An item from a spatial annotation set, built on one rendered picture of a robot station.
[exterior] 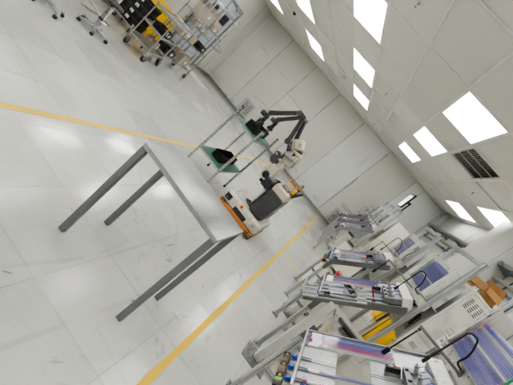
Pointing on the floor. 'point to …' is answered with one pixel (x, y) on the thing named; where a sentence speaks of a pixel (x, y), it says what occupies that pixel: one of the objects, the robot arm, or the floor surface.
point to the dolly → (131, 14)
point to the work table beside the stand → (163, 156)
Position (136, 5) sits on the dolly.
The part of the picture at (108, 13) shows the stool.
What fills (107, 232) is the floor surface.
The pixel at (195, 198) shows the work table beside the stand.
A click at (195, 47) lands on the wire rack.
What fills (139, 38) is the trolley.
